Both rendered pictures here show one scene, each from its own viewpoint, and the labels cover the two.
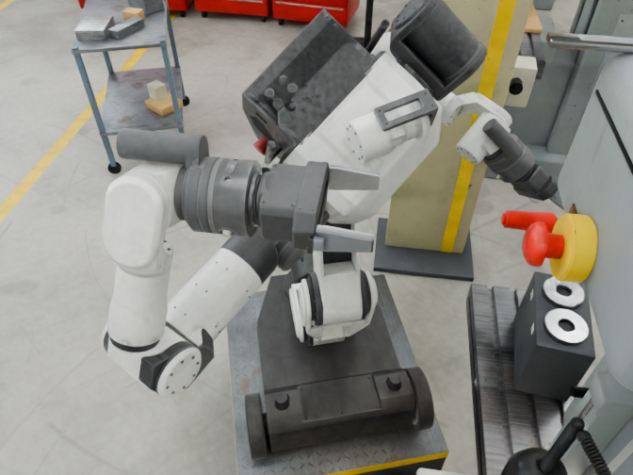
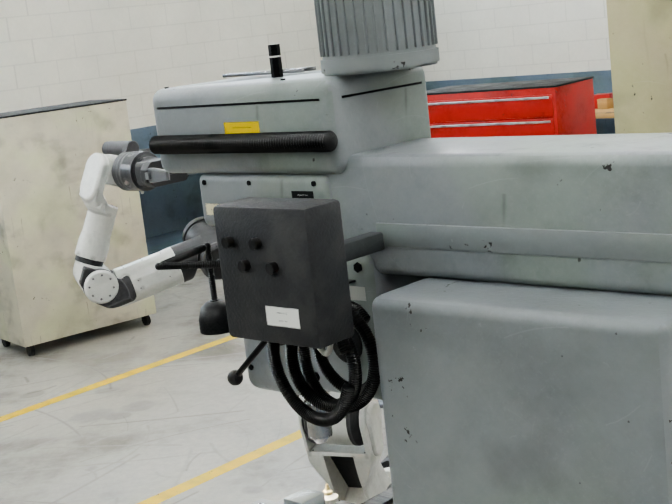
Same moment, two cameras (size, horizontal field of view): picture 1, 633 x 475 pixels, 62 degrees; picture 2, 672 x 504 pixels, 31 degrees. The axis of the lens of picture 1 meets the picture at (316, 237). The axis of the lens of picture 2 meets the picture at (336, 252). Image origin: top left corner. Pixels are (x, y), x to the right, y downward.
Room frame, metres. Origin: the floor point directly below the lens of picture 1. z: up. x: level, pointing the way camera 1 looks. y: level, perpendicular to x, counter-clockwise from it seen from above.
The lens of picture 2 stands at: (-1.51, -1.83, 1.98)
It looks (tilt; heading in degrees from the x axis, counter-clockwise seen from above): 11 degrees down; 36
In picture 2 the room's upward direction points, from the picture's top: 7 degrees counter-clockwise
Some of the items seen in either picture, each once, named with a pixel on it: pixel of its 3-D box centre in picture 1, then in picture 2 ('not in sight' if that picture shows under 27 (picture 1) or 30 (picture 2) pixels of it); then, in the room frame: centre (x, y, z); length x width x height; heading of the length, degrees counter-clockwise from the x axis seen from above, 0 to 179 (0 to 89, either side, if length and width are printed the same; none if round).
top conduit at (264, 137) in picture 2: not in sight; (238, 143); (0.14, -0.47, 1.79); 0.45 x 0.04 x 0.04; 82
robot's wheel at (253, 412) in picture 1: (255, 425); not in sight; (0.78, 0.19, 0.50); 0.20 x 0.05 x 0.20; 10
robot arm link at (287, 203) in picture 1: (270, 202); (151, 172); (0.46, 0.05, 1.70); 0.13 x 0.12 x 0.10; 172
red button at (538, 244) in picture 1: (543, 245); not in sight; (0.33, -0.20, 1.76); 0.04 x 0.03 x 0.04; 172
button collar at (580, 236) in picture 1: (572, 248); not in sight; (0.33, -0.22, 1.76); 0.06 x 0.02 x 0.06; 172
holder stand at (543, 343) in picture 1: (550, 334); not in sight; (0.73, -0.55, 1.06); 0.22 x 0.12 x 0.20; 165
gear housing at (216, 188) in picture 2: not in sight; (307, 190); (0.29, -0.49, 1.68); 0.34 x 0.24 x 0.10; 82
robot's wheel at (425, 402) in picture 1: (416, 398); not in sight; (0.87, -0.33, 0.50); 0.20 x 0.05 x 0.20; 10
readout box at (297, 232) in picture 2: not in sight; (280, 271); (-0.08, -0.70, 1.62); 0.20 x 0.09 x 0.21; 82
